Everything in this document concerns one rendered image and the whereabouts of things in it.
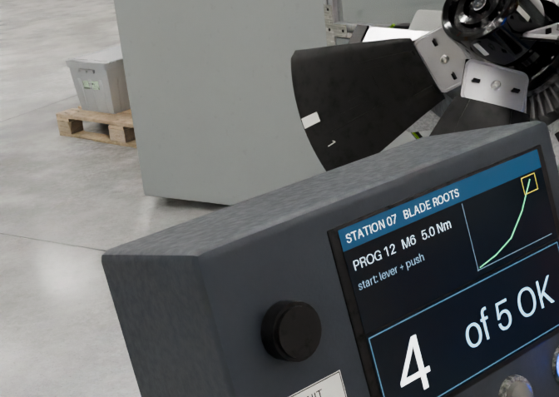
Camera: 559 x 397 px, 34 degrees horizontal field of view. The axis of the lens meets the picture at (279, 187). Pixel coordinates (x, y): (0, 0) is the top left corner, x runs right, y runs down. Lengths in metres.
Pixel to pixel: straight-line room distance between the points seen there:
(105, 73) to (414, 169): 5.14
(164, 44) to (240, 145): 0.55
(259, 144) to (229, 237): 3.44
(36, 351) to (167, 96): 1.41
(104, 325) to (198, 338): 2.83
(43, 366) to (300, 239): 2.67
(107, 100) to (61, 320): 2.53
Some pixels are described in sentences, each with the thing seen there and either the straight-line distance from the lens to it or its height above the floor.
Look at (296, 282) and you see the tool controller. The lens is 0.44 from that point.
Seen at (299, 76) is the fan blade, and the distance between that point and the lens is 1.46.
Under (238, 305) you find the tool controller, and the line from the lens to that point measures 0.42.
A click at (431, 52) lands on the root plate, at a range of 1.36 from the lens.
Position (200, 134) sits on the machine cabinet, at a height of 0.38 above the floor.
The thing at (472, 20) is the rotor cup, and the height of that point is 1.20.
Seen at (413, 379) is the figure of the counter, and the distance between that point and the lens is 0.49.
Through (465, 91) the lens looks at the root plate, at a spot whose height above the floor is 1.11.
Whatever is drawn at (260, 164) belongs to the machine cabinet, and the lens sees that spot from 3.89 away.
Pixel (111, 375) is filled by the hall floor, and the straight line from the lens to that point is 2.94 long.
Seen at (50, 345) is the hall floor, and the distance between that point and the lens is 3.21.
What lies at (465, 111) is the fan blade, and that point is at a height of 1.09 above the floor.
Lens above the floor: 1.41
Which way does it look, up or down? 19 degrees down
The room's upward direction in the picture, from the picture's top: 6 degrees counter-clockwise
